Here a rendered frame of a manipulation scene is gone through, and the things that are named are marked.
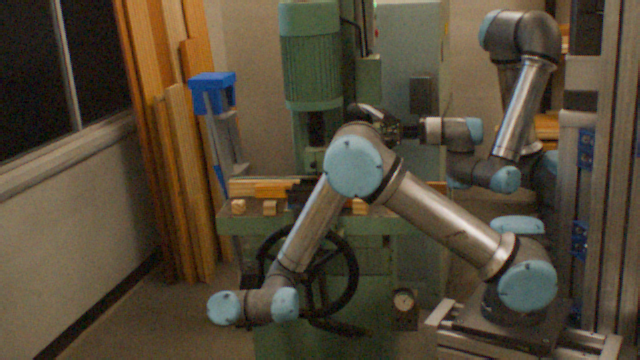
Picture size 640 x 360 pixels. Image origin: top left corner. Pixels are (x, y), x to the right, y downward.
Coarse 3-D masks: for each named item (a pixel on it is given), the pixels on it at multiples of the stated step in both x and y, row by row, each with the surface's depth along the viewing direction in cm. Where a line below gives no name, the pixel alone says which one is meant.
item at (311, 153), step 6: (306, 150) 203; (312, 150) 203; (318, 150) 203; (324, 150) 202; (306, 156) 203; (312, 156) 203; (318, 156) 203; (306, 162) 204; (318, 162) 203; (306, 168) 205; (318, 168) 204
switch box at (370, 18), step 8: (360, 0) 217; (368, 0) 217; (360, 8) 218; (368, 8) 217; (360, 16) 219; (368, 16) 218; (360, 24) 219; (368, 24) 219; (368, 32) 220; (368, 40) 221
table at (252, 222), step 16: (224, 208) 208; (256, 208) 206; (384, 208) 200; (224, 224) 202; (240, 224) 201; (256, 224) 200; (272, 224) 200; (352, 224) 196; (368, 224) 195; (384, 224) 195; (400, 224) 194
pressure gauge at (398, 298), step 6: (402, 288) 196; (408, 288) 196; (396, 294) 195; (402, 294) 195; (408, 294) 194; (396, 300) 196; (402, 300) 195; (408, 300) 195; (396, 306) 196; (402, 306) 196; (408, 306) 196
